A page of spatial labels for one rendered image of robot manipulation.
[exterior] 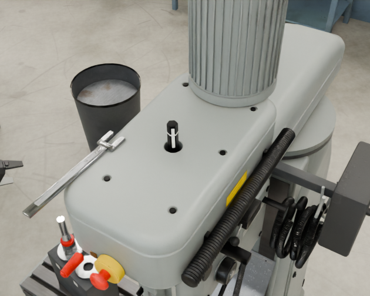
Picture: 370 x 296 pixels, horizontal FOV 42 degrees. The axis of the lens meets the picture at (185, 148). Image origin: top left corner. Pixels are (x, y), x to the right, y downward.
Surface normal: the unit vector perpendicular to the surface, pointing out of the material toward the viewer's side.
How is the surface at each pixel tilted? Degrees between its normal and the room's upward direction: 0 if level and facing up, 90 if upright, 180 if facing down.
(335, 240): 90
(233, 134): 0
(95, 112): 94
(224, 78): 90
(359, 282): 0
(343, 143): 0
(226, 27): 90
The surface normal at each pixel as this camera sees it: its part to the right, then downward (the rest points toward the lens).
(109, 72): 0.01, 0.65
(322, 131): -0.01, -0.71
